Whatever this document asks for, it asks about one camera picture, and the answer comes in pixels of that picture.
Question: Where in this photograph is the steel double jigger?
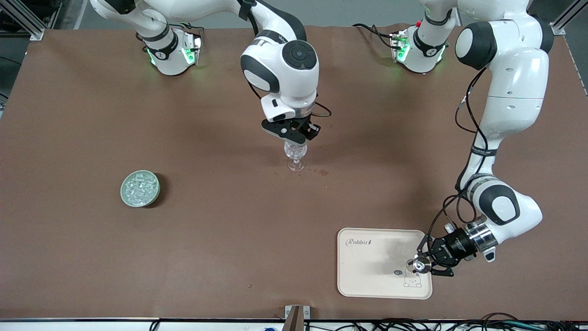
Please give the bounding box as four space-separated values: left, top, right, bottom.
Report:
410 256 433 275

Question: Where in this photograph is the clear crystal wine glass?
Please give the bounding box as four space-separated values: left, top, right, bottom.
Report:
284 140 307 172

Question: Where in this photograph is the pile of clear ice cubes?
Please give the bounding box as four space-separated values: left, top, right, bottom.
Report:
124 172 157 204

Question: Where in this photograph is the cream rabbit print tray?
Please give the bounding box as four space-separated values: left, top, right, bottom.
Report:
337 228 433 300

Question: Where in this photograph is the brown table cover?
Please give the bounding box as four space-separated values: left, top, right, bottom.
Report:
0 24 588 321

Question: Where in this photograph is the green round bowl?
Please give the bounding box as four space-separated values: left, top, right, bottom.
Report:
120 171 161 208

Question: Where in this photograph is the black cable bundle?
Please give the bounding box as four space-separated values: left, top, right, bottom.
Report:
305 313 588 331

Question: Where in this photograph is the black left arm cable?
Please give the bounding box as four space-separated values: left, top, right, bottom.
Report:
425 69 490 251

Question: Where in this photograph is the grey metal bracket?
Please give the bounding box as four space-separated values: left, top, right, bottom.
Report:
284 305 311 331

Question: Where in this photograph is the aluminium frame profile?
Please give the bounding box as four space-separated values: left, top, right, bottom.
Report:
0 0 62 41
551 0 588 35

